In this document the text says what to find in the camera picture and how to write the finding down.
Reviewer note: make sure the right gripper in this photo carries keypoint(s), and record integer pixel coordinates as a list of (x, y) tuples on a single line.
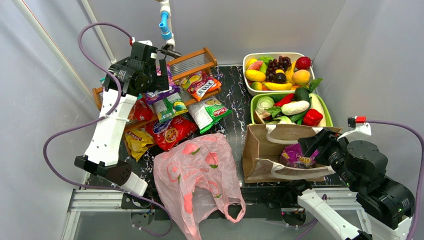
[(309, 145)]

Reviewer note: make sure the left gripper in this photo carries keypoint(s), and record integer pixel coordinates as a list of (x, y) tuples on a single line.
[(162, 76)]

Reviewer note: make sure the purple Fox's berries candy bag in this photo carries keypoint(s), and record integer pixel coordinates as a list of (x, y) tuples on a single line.
[(153, 97)]

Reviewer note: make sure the purple grape candy bag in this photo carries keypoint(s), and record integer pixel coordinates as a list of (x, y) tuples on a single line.
[(292, 156)]

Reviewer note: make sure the brown burlap tote bag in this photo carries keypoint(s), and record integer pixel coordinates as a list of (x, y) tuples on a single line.
[(264, 144)]

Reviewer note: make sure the pink plastic grocery bag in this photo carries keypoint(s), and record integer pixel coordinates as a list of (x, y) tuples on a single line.
[(197, 178)]

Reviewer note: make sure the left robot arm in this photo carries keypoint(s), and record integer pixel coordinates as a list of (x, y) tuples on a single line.
[(125, 80)]

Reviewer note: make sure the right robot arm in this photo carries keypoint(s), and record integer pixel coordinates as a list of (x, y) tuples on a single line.
[(389, 205)]

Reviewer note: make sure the green vegetable tray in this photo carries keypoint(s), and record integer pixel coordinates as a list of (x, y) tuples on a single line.
[(279, 96)]

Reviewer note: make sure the red bell pepper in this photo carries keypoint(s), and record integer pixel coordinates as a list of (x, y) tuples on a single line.
[(312, 118)]

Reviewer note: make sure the green lemon snack bag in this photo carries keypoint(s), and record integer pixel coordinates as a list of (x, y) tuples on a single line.
[(169, 107)]

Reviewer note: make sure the white radish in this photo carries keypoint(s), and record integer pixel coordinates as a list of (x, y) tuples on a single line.
[(294, 108)]

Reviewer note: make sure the orange Fox's fruits candy bag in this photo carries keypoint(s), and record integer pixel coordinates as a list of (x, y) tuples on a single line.
[(198, 84)]

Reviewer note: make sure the red cookie snack bag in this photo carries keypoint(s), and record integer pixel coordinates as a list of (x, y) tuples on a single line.
[(169, 133)]

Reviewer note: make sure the green cucumber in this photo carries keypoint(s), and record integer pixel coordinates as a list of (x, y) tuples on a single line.
[(301, 94)]

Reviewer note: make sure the yellow chips bag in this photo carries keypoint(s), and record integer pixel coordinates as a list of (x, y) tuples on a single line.
[(138, 140)]

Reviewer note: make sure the wooden rack with glass shelves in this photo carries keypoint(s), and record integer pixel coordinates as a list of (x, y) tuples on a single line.
[(182, 67)]

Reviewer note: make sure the red chili pepper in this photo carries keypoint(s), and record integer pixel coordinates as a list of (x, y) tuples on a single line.
[(285, 100)]

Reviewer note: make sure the white pipe with blue valve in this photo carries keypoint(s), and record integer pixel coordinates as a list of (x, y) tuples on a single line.
[(165, 26)]

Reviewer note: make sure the green Chuba snack bag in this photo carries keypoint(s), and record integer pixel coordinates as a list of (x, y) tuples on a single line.
[(207, 113)]

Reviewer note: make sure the orange peach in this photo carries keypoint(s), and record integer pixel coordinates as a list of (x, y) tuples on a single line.
[(301, 77)]

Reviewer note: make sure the green cabbage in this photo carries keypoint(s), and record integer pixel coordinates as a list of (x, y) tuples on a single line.
[(264, 103)]

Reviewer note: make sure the yellow banana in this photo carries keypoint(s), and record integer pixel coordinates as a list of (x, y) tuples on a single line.
[(278, 86)]

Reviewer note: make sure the red apple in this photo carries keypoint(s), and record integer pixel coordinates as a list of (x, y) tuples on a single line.
[(303, 63)]

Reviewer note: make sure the dark grape bunch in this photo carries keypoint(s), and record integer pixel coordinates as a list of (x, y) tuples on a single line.
[(276, 69)]

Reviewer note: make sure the yellow mango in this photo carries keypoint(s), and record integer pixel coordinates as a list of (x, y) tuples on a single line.
[(255, 75)]

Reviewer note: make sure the aluminium frame rail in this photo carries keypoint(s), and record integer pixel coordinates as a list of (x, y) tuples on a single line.
[(110, 201)]

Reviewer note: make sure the white wall conduit pipe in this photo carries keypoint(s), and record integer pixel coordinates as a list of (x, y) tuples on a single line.
[(53, 47)]

